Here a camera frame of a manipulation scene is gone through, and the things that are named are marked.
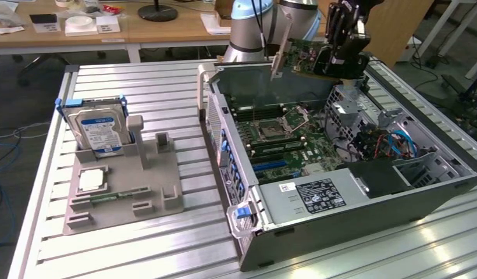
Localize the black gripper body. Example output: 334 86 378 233
341 0 384 18

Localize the green graphics card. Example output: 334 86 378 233
269 22 370 81

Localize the wooden cabinet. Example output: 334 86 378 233
320 0 437 67

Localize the silver disk bay cage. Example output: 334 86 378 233
324 83 380 140

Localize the metal socket cover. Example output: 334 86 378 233
279 106 312 131

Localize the white paper stack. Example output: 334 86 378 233
201 13 234 35

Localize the black RAM slot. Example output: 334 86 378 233
230 104 282 115
234 112 283 122

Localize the green motherboard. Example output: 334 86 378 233
226 92 354 185

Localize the CPU socket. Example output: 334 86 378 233
255 119 285 142

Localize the green RAM stick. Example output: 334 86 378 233
89 188 150 203
249 141 305 155

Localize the black lamp base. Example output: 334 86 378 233
137 0 179 23

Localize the black expansion slot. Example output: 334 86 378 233
249 153 285 165

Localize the blue expansion slot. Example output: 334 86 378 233
253 160 288 173

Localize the white printed box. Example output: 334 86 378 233
95 15 122 34

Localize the grey power supply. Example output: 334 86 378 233
257 168 370 226

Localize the dark grey PC case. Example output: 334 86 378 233
198 52 477 273

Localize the hard disk with blue label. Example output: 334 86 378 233
66 100 126 159

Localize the blue disk caddy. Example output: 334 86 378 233
54 93 130 146

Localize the black and white box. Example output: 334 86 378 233
29 13 62 33

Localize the grey parts rack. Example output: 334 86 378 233
63 114 185 236

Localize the wooden desk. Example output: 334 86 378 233
0 0 329 56

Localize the silver CPU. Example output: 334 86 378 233
78 169 107 192

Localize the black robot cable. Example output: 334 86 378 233
250 0 269 58

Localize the white table frame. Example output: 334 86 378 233
417 0 477 80

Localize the red wire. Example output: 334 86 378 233
373 133 392 160

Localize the blue wire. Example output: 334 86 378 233
392 130 418 158

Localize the silver drive bracket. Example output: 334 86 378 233
392 147 464 187

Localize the white box with ring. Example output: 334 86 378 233
65 16 99 37

